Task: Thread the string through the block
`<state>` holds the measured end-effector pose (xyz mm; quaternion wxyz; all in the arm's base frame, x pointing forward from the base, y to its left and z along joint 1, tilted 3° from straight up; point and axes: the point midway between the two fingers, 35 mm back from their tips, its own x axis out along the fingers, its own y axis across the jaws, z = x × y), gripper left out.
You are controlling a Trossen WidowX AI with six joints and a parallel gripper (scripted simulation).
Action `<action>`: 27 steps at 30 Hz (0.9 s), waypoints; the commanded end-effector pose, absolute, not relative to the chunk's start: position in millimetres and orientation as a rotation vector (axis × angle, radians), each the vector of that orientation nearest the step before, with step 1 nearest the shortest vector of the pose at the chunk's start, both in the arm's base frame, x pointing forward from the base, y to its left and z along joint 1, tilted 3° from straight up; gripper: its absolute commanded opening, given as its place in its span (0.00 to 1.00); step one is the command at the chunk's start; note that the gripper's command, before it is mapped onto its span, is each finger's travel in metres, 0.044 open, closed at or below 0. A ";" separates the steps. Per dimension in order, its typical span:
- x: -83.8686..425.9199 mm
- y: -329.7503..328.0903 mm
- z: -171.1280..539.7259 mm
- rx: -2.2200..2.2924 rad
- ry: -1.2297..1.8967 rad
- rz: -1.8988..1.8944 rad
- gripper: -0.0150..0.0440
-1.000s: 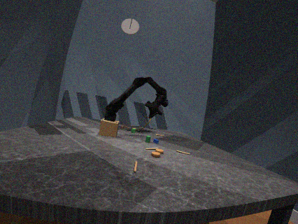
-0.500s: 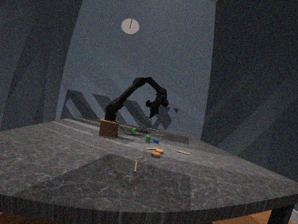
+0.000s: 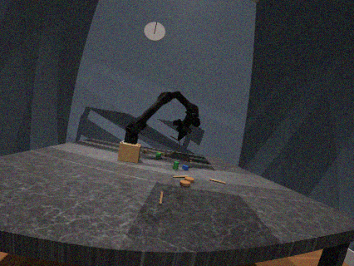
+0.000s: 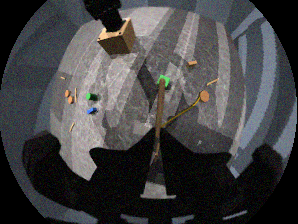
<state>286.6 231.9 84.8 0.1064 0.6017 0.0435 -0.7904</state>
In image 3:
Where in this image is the orange flat disc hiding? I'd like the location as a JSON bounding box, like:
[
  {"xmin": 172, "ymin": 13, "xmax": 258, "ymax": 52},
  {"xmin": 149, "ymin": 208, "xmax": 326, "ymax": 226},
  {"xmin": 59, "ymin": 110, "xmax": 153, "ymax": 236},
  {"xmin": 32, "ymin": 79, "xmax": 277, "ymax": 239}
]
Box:
[{"xmin": 184, "ymin": 177, "xmax": 194, "ymax": 182}]

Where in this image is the small round wooden disc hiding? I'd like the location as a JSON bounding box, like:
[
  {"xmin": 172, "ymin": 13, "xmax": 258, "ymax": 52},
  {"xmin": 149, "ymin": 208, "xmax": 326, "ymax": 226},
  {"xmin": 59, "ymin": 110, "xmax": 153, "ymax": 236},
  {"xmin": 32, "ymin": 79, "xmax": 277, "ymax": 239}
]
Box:
[{"xmin": 180, "ymin": 180, "xmax": 190, "ymax": 187}]

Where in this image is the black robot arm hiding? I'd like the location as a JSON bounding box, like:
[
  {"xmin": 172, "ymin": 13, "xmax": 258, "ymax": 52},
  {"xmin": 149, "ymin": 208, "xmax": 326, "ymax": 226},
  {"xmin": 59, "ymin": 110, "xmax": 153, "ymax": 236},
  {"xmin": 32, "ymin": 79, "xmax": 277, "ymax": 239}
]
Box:
[{"xmin": 123, "ymin": 91, "xmax": 200, "ymax": 145}]

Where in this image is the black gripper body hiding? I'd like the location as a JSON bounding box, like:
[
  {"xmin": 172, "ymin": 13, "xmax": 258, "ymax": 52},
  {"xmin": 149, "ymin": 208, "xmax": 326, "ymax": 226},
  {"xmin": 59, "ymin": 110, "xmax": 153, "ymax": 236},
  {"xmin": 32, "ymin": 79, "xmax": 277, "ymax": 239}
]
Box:
[{"xmin": 176, "ymin": 120, "xmax": 192, "ymax": 134}]

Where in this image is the green cylinder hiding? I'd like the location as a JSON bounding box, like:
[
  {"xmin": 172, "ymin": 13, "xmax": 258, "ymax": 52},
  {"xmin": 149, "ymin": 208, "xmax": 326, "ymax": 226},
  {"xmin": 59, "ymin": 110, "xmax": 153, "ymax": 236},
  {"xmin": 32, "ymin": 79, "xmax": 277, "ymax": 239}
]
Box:
[{"xmin": 173, "ymin": 161, "xmax": 179, "ymax": 169}]

